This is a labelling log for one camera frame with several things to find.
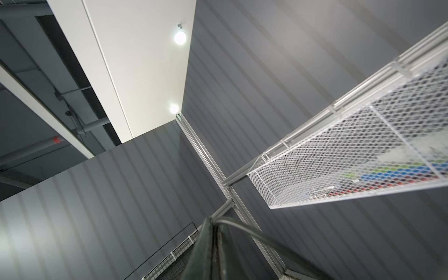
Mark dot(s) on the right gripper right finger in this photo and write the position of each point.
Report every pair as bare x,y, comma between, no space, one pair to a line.
229,264

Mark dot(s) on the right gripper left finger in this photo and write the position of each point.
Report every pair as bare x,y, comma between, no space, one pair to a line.
199,266

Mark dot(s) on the white wire mesh basket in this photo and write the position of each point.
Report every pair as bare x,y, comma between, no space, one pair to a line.
395,144

